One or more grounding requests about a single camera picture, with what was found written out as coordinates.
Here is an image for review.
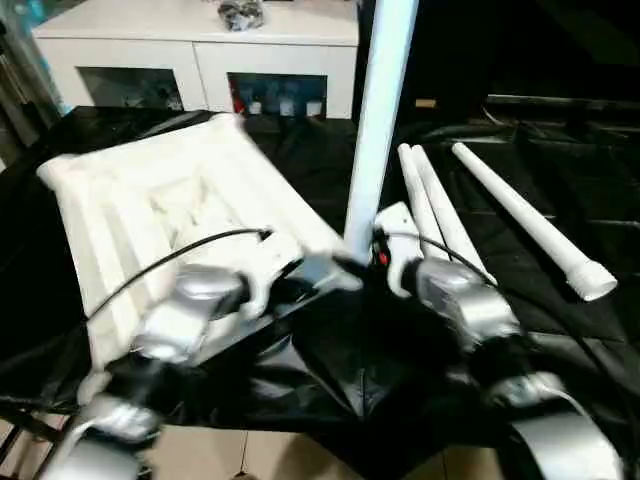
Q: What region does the white plastic table leg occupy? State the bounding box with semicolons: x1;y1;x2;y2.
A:
451;141;619;303
410;143;496;286
343;0;421;262
397;142;435;236

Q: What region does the white plastic table top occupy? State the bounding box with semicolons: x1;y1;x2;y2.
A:
36;112;362;407

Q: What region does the black plastic mat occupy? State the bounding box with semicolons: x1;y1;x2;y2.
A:
0;102;640;466

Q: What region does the dark horizontal bar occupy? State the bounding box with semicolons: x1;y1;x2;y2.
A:
486;93;640;114

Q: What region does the black fabric backdrop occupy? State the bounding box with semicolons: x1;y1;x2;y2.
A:
352;0;640;131

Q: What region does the white glass-door cabinet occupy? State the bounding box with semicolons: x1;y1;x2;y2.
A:
31;0;362;120

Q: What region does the black bundle in clear bag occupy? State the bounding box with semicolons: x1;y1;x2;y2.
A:
216;0;267;33

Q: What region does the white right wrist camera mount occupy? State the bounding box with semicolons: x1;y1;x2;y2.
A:
373;201;427;297

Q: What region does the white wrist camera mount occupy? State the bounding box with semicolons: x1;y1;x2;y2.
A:
373;201;427;297
238;233;305;320

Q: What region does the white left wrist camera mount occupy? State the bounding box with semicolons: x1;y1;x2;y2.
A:
238;233;305;320

